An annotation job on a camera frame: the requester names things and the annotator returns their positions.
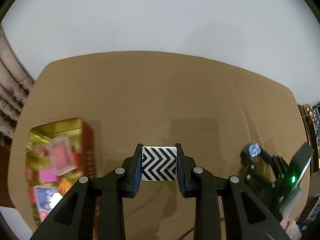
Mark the patterned beige curtain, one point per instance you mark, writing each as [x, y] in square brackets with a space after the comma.
[16, 84]

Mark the pink paper card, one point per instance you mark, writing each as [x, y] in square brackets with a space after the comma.
[47, 176]

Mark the brown wooden door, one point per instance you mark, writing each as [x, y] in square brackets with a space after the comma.
[5, 199]

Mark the gold red toffee tin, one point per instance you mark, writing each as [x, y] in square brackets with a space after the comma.
[81, 138]

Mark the zigzag patterned white cube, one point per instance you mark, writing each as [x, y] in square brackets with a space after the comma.
[159, 163]

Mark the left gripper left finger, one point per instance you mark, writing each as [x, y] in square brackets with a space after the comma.
[94, 199]

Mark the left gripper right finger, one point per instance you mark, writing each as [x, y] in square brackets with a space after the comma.
[228, 201]

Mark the dental floss pick box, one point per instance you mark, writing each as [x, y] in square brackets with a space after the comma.
[46, 199]

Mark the blue patterned keychain pouch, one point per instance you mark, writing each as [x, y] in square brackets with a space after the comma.
[253, 149]

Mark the orange small item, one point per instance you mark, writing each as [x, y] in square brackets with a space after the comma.
[64, 186]

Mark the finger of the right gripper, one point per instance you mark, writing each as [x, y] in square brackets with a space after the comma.
[277, 163]
[253, 178]

